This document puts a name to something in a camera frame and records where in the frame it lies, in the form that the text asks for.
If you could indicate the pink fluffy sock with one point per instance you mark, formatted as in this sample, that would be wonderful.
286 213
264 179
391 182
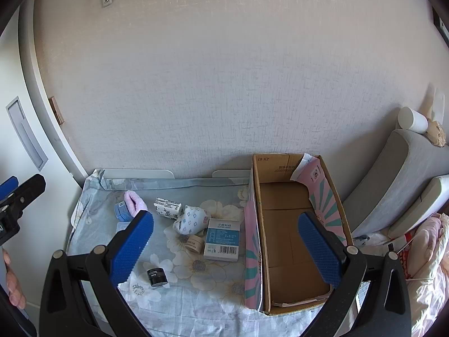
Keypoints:
134 203

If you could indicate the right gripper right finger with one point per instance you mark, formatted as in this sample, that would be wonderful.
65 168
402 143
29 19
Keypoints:
385 310

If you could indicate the clear plastic floss box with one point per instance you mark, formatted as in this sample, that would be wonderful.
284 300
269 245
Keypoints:
121 226

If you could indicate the person's left hand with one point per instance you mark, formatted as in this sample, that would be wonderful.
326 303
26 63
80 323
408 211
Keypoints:
15 293

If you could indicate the white cylinder cup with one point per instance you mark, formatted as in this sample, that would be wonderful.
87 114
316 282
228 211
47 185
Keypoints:
409 119

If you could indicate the white floral sock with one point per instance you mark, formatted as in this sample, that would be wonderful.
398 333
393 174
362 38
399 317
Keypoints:
193 221

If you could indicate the black cosmetic jar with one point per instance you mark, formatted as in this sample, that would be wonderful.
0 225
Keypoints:
156 277

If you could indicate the grey recessed door handle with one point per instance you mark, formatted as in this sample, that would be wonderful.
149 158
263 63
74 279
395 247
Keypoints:
26 134

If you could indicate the floral blue bedsheet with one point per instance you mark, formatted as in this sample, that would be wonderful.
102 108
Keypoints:
202 297

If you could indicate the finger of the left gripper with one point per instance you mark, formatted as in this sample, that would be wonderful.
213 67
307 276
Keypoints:
9 186
15 203

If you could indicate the small blue box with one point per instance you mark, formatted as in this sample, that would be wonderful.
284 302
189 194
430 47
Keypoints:
122 213

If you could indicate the white patterned small box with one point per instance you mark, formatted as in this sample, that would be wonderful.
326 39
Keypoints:
168 209

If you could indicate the blue white carton box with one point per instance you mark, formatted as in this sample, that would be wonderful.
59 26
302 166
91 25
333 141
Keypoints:
222 240

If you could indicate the beige plush toy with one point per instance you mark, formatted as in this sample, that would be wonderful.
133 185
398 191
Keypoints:
436 134

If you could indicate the white pillow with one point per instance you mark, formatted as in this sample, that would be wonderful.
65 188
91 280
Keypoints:
431 200

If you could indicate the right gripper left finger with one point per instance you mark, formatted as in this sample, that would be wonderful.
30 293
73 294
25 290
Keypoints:
64 307

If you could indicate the cardboard box pink outside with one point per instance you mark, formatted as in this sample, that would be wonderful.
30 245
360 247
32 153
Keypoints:
281 276

